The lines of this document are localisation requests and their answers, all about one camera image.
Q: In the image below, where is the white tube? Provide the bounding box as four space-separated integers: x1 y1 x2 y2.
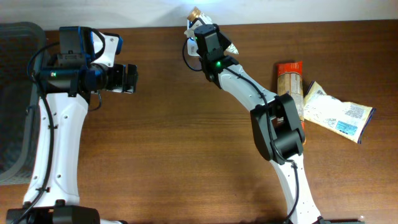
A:
187 7 211 22

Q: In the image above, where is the orange pasta package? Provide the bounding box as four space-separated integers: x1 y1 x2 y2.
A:
276 61 305 129

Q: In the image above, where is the yellow chip bag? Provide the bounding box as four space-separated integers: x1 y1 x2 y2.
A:
303 81 376 144

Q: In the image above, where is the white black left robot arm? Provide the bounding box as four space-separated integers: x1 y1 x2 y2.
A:
6 26 138 223

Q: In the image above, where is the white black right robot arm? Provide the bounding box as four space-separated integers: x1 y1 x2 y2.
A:
193 24 325 223

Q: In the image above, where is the white barcode scanner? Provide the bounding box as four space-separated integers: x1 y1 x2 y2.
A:
187 38 199 57

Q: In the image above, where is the grey plastic mesh basket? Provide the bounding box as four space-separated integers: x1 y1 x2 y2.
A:
1 22 46 185

